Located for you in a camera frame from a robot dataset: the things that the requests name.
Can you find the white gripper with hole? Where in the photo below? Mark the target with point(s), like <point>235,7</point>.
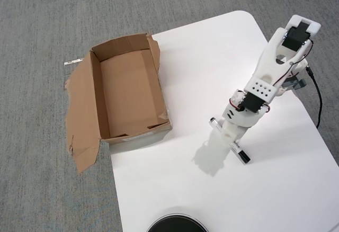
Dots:
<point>227,136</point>

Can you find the white marker pen black cap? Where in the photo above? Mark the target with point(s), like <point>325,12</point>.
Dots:
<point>242,155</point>

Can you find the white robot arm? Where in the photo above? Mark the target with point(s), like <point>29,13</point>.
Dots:
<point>267,65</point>

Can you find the open brown cardboard box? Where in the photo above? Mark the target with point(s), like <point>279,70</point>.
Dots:
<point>127,94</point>

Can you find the black round disc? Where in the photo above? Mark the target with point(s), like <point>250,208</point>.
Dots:
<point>176,224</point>

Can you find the white paper strip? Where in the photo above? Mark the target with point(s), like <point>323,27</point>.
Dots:
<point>72,62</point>

